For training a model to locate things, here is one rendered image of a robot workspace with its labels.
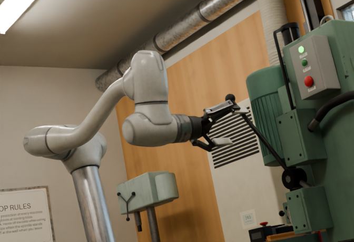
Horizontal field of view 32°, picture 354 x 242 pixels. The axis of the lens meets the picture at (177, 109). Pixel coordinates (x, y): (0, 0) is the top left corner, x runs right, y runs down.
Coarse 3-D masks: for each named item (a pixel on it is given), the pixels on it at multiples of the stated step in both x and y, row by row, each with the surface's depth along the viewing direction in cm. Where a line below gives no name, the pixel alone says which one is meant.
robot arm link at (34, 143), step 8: (40, 128) 219; (48, 128) 216; (24, 136) 226; (32, 136) 219; (40, 136) 215; (24, 144) 224; (32, 144) 218; (40, 144) 215; (32, 152) 221; (40, 152) 218; (48, 152) 216; (64, 152) 223
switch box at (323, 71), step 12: (312, 36) 171; (324, 36) 173; (312, 48) 170; (324, 48) 171; (300, 60) 174; (312, 60) 170; (324, 60) 170; (300, 72) 174; (312, 72) 171; (324, 72) 168; (336, 72) 171; (300, 84) 175; (312, 84) 171; (324, 84) 167; (336, 84) 169; (312, 96) 173
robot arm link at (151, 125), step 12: (144, 108) 181; (156, 108) 181; (168, 108) 185; (132, 120) 179; (144, 120) 179; (156, 120) 180; (168, 120) 183; (132, 132) 178; (144, 132) 178; (156, 132) 180; (168, 132) 183; (132, 144) 182; (144, 144) 181; (156, 144) 183
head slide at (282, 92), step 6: (282, 90) 195; (282, 96) 195; (282, 102) 195; (288, 102) 193; (294, 102) 191; (282, 108) 195; (288, 108) 193; (294, 108) 190; (306, 168) 187; (306, 174) 187; (312, 180) 185
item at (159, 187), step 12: (132, 180) 436; (144, 180) 422; (156, 180) 414; (168, 180) 411; (120, 192) 450; (132, 192) 432; (144, 192) 423; (156, 192) 419; (168, 192) 409; (120, 204) 450; (132, 204) 436; (144, 204) 423; (156, 204) 423; (156, 228) 428; (156, 240) 425
